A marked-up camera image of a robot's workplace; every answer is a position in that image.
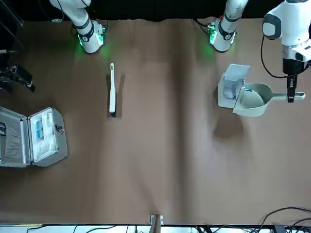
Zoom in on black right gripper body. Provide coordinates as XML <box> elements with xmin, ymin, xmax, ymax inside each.
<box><xmin>0</xmin><ymin>63</ymin><xmax>33</xmax><ymax>85</ymax></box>

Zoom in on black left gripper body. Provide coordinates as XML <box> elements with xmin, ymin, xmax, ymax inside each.
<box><xmin>282</xmin><ymin>59</ymin><xmax>306</xmax><ymax>77</ymax></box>

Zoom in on pale green plastic dustpan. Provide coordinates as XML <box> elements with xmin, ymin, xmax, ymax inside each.
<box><xmin>232</xmin><ymin>83</ymin><xmax>306</xmax><ymax>117</ymax></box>

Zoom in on white brush black bristles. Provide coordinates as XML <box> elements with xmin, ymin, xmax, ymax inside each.
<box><xmin>108</xmin><ymin>62</ymin><xmax>120</xmax><ymax>118</ymax></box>

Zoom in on white trash can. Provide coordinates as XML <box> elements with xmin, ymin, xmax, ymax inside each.
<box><xmin>217</xmin><ymin>63</ymin><xmax>252</xmax><ymax>109</ymax></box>

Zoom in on small white medicine bottle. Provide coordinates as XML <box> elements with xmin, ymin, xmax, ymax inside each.
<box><xmin>41</xmin><ymin>113</ymin><xmax>53</xmax><ymax>127</ymax></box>

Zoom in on blue white medicine box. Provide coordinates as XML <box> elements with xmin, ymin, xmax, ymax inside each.
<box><xmin>35</xmin><ymin>120</ymin><xmax>46</xmax><ymax>142</ymax></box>

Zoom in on silver aluminium case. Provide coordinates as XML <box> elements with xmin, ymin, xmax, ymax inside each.
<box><xmin>0</xmin><ymin>106</ymin><xmax>69</xmax><ymax>168</ymax></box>

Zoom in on clear plastic packet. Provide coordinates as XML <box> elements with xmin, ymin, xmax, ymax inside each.
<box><xmin>34</xmin><ymin>141</ymin><xmax>58</xmax><ymax>162</ymax></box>

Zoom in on black cable silver connector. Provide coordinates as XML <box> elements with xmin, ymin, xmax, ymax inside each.
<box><xmin>51</xmin><ymin>0</ymin><xmax>65</xmax><ymax>24</ymax></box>

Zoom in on silver aluminium frame post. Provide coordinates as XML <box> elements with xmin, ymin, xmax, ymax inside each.
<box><xmin>149</xmin><ymin>214</ymin><xmax>164</xmax><ymax>233</ymax></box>

